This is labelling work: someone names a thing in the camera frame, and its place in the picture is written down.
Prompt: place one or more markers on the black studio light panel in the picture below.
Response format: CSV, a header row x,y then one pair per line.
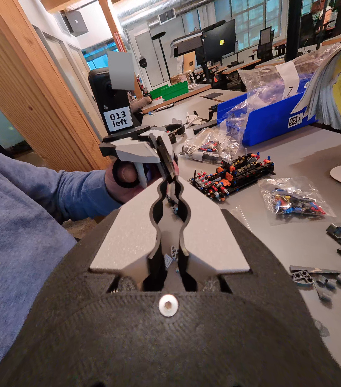
x,y
188,44

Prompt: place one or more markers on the silver duct with vents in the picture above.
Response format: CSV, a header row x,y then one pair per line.
x,y
158,7

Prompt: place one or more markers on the white paper sheet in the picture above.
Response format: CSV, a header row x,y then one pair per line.
x,y
288,80

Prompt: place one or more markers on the zip bag of multicoloured parts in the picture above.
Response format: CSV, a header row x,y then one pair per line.
x,y
297,202

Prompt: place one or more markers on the black office chair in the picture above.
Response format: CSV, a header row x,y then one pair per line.
x,y
265,42

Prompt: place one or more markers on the pile of dark grey pieces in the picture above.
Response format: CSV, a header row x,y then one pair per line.
x,y
302,276

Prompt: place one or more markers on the blue plastic bin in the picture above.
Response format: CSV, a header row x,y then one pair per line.
x,y
267,127

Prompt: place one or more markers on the open instruction booklet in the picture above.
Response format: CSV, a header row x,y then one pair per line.
x,y
330,90

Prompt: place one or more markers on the green plastic bins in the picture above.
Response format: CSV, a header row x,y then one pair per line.
x,y
173,90

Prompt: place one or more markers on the black pole stand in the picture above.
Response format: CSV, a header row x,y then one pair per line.
x,y
161,54

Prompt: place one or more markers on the black headphones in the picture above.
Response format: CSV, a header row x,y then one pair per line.
x,y
179,129

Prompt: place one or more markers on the black steel column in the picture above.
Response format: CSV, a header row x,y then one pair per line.
x,y
293,30

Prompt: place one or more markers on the background wooden workbench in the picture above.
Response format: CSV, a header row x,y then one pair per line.
x,y
240,66

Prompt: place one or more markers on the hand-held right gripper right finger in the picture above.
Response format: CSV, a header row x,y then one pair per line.
x,y
212,238

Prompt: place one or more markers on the crumpled clear plastic bag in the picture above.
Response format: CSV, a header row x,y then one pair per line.
x,y
258,81

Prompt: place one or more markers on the white toy plane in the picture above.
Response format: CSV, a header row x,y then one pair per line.
x,y
193,120

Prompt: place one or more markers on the light grey holed lego beam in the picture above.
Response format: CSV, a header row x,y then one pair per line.
x,y
174,251

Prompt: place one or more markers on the grey wall box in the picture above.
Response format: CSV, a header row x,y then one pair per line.
x,y
76,22

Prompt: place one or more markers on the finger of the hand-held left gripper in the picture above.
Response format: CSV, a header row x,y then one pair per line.
x,y
164,145
137,151

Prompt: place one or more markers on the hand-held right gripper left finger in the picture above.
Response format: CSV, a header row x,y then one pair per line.
x,y
128,238

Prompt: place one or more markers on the lego car chassis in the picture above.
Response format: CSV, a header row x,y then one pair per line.
x,y
240,175

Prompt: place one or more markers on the clear bag with grey tool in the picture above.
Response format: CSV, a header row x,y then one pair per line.
x,y
206,157

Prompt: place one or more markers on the large black screen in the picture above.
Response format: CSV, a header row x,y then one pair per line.
x,y
219,39

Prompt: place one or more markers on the person's left hand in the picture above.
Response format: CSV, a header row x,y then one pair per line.
x,y
122,195

